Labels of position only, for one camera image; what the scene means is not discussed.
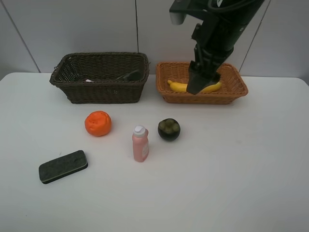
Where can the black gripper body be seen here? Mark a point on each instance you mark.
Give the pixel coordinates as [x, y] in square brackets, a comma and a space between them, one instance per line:
[210, 49]

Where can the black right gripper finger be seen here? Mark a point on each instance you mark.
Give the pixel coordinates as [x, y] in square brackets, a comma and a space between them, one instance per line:
[198, 80]

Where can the yellow banana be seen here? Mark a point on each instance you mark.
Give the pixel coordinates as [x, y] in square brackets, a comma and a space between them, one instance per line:
[180, 87]

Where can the dark mangosteen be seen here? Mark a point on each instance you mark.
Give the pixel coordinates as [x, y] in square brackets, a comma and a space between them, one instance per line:
[169, 129]

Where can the dark green bottle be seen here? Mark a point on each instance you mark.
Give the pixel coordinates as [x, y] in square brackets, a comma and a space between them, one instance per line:
[131, 76]

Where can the pink bottle white cap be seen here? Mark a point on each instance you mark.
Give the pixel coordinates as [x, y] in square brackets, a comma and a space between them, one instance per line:
[140, 143]

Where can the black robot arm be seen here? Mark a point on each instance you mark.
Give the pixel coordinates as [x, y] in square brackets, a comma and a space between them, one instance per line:
[237, 14]

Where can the orange wicker basket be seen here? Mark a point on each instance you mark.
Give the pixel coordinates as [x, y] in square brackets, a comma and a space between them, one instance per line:
[232, 88]

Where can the dark brown wicker basket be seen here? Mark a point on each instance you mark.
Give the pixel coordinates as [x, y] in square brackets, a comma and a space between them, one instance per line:
[103, 68]

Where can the orange tangerine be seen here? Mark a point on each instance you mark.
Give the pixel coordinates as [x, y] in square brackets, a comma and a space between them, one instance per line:
[98, 123]

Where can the black whiteboard eraser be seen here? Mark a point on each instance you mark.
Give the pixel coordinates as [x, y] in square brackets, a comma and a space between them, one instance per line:
[62, 166]

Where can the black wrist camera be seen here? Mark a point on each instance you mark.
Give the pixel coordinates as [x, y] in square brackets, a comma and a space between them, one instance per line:
[181, 8]

